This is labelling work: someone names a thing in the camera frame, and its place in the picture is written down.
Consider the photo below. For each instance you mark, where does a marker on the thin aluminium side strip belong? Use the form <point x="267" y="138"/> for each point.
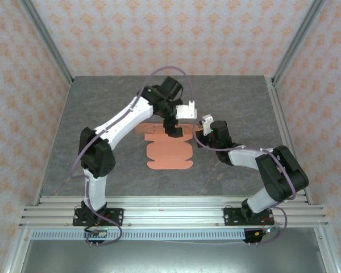
<point x="63" y="113"/>

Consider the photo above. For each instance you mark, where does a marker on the wide aluminium side rail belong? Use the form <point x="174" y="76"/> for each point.
<point x="280" y="113"/>

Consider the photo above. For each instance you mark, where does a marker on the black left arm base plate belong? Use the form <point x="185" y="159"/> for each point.
<point x="115" y="216"/>

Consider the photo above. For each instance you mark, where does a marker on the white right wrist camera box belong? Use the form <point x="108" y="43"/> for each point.
<point x="207" y="125"/>

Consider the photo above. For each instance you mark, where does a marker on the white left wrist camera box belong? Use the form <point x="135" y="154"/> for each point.
<point x="186" y="111"/>

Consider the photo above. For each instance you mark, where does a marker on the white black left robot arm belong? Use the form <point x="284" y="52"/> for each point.
<point x="95" y="190"/>

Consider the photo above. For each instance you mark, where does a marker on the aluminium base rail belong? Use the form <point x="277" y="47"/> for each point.
<point x="173" y="216"/>

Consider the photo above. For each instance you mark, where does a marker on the aluminium frame leg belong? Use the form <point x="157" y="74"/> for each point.
<point x="326" y="250"/>
<point x="17" y="253"/>

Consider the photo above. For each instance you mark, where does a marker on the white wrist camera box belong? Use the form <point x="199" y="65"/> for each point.
<point x="207" y="125"/>
<point x="186" y="111"/>

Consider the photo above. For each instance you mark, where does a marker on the orange paper box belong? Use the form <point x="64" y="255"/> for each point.
<point x="167" y="156"/>

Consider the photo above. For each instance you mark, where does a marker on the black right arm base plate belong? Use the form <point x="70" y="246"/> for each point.
<point x="231" y="216"/>

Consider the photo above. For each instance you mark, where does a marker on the grey metal sheet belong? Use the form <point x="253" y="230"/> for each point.
<point x="173" y="258"/>

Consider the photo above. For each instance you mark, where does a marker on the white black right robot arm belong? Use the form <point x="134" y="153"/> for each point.
<point x="278" y="176"/>

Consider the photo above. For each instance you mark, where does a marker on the aluminium frame post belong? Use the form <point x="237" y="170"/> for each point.
<point x="47" y="39"/>
<point x="298" y="39"/>

